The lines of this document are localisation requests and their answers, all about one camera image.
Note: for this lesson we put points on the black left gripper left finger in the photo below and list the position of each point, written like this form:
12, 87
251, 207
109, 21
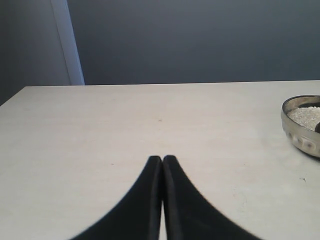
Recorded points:
137, 216

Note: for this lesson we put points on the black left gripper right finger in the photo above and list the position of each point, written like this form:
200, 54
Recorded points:
188, 215

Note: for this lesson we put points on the steel bowl of rice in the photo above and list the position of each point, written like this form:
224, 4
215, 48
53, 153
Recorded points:
305, 139

